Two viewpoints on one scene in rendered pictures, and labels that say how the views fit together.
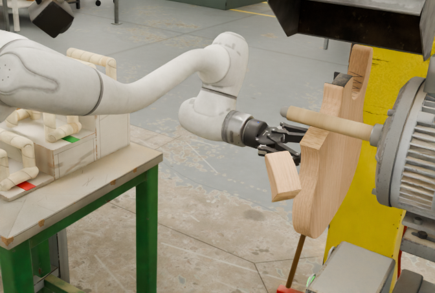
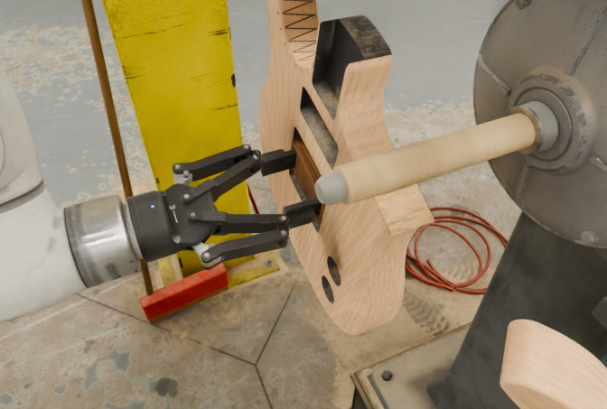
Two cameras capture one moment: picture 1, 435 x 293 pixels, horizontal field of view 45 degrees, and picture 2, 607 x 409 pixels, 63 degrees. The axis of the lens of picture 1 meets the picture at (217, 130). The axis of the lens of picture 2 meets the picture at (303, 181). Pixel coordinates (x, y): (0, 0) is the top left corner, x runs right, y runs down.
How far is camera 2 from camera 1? 0.91 m
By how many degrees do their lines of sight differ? 48
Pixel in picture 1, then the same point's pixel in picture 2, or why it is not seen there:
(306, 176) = (384, 265)
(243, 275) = (76, 318)
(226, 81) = (12, 167)
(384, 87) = not seen: outside the picture
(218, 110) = (38, 244)
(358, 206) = (189, 157)
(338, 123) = (470, 152)
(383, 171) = not seen: outside the picture
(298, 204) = (378, 312)
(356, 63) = not seen: outside the picture
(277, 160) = (558, 374)
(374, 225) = not seen: hidden behind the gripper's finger
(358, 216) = not seen: hidden behind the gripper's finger
